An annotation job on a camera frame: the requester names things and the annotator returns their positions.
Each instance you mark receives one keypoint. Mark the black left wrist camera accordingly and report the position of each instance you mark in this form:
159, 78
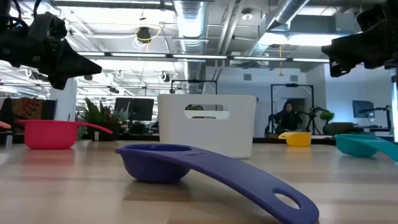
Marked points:
46, 25

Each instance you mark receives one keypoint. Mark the large potted green plant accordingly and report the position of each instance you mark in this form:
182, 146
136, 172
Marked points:
99, 118

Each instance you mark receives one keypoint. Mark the overhead light bar frame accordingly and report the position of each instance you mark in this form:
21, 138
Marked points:
199, 56

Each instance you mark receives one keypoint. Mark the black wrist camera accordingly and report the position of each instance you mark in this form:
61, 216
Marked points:
46, 25
371, 17

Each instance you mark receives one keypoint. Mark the teal plastic measuring cup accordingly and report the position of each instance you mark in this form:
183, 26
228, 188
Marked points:
354, 147

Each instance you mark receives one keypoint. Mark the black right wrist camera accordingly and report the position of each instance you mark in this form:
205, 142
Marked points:
371, 17

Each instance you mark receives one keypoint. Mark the white plastic basket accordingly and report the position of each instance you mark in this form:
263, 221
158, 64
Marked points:
211, 137

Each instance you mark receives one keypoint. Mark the small round potted plant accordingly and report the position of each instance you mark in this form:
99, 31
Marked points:
326, 116

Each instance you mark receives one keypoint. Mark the square wall vent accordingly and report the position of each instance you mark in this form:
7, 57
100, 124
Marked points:
293, 78
247, 77

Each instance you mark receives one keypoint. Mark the wide ribbed silver duct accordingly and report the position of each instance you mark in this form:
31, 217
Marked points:
191, 28

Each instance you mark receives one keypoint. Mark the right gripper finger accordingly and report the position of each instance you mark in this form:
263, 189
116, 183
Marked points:
342, 66
334, 51

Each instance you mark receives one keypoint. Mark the black metal rig frame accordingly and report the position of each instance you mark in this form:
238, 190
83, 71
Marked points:
192, 81
292, 85

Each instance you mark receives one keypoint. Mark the grey screen monitor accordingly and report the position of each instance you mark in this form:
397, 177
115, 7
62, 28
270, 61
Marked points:
363, 109

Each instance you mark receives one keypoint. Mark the black computer monitor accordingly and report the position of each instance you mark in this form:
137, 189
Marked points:
143, 109
122, 109

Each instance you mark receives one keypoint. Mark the yellow plastic measuring cup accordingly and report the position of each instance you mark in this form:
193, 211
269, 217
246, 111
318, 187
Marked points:
298, 139

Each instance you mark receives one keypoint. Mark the black round hanging lamp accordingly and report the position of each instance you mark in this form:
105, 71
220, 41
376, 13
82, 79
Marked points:
166, 77
88, 77

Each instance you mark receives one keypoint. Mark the orange patterned wall hanging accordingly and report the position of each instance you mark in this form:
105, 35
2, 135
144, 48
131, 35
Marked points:
28, 110

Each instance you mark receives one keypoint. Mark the black ceiling-hung camera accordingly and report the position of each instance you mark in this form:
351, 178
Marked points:
144, 34

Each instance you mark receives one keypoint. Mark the round ceiling sensor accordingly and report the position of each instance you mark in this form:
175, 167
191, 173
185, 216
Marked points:
247, 15

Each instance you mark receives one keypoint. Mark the slanted spiral silver duct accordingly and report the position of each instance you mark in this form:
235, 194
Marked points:
281, 15

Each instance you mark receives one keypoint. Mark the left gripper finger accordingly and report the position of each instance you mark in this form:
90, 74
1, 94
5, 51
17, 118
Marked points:
59, 82
71, 62

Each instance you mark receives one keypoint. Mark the red plastic measuring cup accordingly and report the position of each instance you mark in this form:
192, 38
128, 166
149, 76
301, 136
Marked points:
49, 135

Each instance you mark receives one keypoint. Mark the small green desk plant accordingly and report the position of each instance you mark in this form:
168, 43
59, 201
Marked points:
194, 108

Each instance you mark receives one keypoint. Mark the small silver cylinder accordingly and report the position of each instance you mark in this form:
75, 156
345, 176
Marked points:
8, 139

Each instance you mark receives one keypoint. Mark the purple plastic measuring cup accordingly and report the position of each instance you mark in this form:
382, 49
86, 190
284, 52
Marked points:
155, 168

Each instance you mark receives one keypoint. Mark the person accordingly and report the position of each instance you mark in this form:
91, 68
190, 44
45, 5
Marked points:
287, 119

